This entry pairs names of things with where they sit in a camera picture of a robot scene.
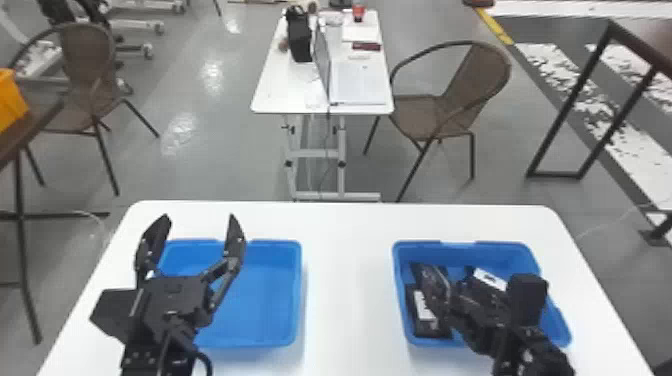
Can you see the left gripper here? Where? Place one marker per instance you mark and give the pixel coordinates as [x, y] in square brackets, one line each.
[170, 304]

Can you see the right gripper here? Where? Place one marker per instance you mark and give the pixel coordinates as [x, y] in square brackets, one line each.
[480, 310]

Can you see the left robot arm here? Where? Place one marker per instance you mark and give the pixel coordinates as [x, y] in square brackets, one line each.
[157, 359]

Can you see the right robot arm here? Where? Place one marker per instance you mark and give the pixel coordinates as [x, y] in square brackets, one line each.
[530, 357]

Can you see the black part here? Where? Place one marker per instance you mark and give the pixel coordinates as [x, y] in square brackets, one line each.
[422, 320]

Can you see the blue tray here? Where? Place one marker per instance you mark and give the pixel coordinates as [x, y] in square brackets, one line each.
[262, 294]
[472, 257]

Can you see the white side table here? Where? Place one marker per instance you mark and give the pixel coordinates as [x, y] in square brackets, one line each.
[288, 84]

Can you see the brown mesh chair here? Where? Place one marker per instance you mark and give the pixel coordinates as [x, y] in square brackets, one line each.
[86, 68]
[462, 94]

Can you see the dark side table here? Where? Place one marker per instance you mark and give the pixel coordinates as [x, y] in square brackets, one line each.
[21, 136]
[646, 39]

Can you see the grey laptop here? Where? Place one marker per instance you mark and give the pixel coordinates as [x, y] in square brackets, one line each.
[357, 81]

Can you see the yellow crate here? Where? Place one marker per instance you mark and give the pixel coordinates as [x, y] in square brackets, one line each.
[10, 102]

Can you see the black bag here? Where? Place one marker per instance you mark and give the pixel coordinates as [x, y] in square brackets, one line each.
[299, 34]

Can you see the white paper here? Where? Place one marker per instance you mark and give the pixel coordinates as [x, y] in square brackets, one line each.
[360, 32]

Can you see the red cup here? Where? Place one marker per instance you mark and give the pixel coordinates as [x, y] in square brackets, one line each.
[359, 13]

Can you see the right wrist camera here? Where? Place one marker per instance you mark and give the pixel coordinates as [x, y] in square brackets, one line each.
[526, 299]

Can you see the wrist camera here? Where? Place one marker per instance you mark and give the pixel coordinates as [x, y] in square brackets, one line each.
[526, 299]
[113, 315]

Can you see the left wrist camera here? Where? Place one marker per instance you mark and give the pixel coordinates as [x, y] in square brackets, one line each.
[113, 315]

